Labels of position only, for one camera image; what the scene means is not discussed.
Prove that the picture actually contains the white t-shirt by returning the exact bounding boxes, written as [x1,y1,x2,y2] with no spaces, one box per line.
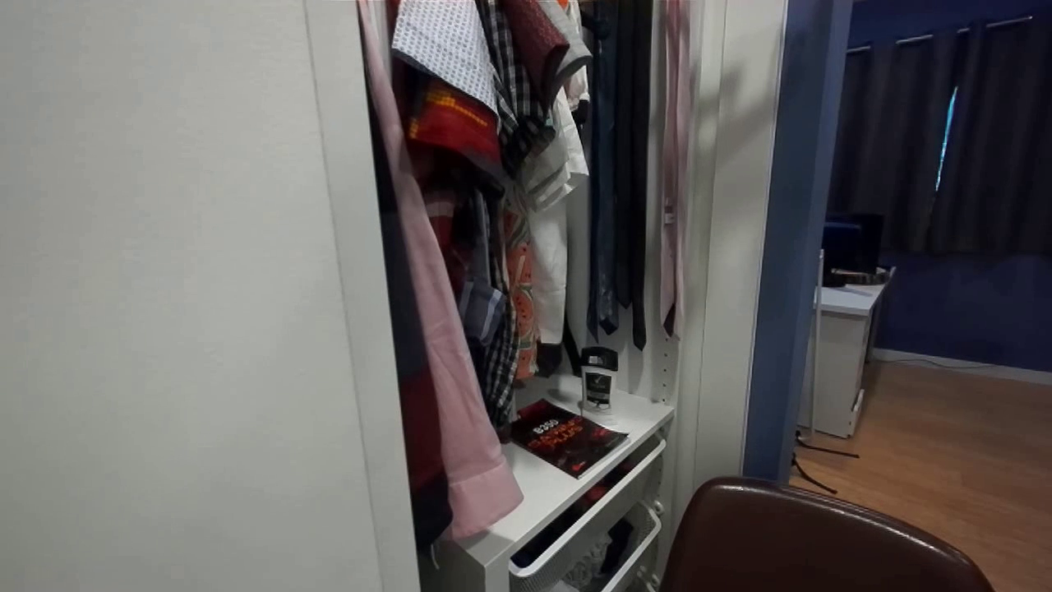
[525,0,591,346]

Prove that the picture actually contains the white wardrobe door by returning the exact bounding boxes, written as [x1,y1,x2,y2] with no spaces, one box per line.
[0,0,419,592]

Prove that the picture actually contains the white cabinet far room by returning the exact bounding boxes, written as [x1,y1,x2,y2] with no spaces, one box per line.
[798,282,886,439]

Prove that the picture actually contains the brown leather chair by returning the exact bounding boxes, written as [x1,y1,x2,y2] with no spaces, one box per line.
[661,478,992,592]

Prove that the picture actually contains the dark red book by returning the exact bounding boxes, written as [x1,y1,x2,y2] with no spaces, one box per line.
[511,401,626,478]

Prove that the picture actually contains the black white checked shirt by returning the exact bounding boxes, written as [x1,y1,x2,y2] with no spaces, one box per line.
[478,0,546,420]

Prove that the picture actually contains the watermelon print shirt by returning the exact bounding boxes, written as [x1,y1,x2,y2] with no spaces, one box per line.
[502,212,540,383]

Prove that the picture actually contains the pale pink hanging shirt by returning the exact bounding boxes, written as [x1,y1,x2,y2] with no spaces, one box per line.
[658,0,690,335]

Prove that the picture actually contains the dark curtains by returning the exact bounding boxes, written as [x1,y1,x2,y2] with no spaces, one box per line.
[828,15,1052,256]

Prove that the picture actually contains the red orange garment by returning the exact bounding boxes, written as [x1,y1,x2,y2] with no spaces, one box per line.
[404,77,502,186]

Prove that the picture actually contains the white drawer unit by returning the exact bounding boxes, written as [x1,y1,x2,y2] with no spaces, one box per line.
[422,374,675,592]

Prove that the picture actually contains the dark hanging trousers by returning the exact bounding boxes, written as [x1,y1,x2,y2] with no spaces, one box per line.
[589,0,656,348]

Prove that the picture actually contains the white dotted shirt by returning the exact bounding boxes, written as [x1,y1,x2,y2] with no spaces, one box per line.
[392,0,498,109]

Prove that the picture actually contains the pink striped shirt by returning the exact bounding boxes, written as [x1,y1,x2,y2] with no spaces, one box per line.
[354,0,524,540]

